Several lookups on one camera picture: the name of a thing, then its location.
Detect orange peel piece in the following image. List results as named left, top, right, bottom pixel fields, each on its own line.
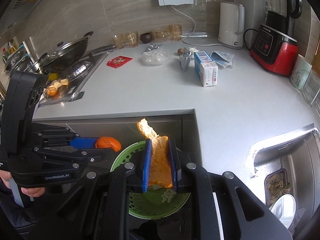
left=137, top=118, right=173, bottom=188

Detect orange tangerine peel ball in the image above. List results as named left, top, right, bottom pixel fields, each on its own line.
left=95, top=137, right=121, bottom=152

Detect red snack wrapper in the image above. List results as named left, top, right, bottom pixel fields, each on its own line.
left=106, top=56, right=132, bottom=68

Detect green plastic trash basket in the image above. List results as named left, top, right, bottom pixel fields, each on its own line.
left=111, top=141, right=190, bottom=219

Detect steel kitchen sink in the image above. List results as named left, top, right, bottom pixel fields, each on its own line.
left=246, top=124, right=319, bottom=237

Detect left hand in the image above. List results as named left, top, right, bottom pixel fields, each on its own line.
left=0, top=170, right=45, bottom=197

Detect orange peels on stove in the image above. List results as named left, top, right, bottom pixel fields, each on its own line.
left=45, top=73, right=69, bottom=96

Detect black wok with lid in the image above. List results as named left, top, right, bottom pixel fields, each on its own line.
left=38, top=31, right=94, bottom=73

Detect blue white milk carton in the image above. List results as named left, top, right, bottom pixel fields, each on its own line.
left=194, top=51, right=218, bottom=87

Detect white bowl in sink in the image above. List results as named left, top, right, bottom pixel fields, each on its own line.
left=269, top=194, right=296, bottom=229

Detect amber glass cup leftmost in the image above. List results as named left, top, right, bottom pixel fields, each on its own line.
left=112, top=33, right=124, bottom=49

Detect amber glass cup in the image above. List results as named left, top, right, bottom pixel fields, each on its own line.
left=125, top=31, right=138, bottom=47
left=112, top=33, right=124, bottom=49
left=169, top=24, right=182, bottom=41
left=153, top=30, right=169, bottom=42

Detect clear plastic bag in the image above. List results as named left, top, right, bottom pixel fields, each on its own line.
left=142, top=48, right=171, bottom=66

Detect crumpled blue white wrapper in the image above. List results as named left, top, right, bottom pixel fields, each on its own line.
left=210, top=51, right=235, bottom=68

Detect brown walnut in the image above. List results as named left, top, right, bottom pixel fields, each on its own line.
left=177, top=48, right=184, bottom=55

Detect crumpled aluminium foil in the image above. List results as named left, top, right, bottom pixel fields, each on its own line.
left=145, top=43, right=162, bottom=52

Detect dark brown small pot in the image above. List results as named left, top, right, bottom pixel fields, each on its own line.
left=140, top=31, right=153, bottom=44

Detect amber glass cup rightmost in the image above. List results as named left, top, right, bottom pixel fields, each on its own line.
left=169, top=24, right=182, bottom=41

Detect red black blender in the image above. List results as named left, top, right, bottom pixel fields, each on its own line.
left=249, top=0, right=302, bottom=76

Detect white ceramic holder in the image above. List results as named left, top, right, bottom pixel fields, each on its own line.
left=290, top=54, right=312, bottom=90

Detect white electric kettle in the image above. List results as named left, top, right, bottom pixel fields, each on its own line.
left=218, top=2, right=245, bottom=49

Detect white power cable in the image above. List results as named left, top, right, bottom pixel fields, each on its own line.
left=171, top=4, right=222, bottom=47

